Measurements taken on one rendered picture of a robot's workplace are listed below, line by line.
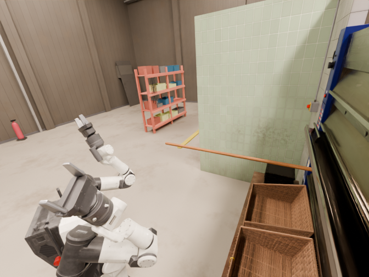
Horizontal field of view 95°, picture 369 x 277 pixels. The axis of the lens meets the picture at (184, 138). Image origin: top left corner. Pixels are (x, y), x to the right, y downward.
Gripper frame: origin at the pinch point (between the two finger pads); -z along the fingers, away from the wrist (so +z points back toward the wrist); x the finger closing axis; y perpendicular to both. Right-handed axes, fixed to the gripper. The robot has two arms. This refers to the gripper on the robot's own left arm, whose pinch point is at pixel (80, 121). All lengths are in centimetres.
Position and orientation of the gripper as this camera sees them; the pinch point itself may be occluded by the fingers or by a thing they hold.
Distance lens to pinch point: 121.8
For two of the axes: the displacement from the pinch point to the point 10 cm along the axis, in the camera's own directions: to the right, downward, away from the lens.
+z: 4.5, 8.5, 2.6
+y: -5.2, 4.9, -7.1
